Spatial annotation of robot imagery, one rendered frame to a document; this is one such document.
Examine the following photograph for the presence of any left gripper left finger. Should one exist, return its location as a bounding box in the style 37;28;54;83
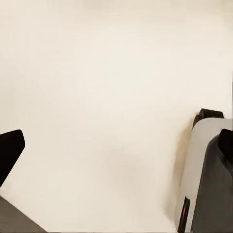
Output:
0;129;25;188

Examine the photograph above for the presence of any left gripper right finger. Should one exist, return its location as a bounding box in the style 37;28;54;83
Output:
218;129;233;167

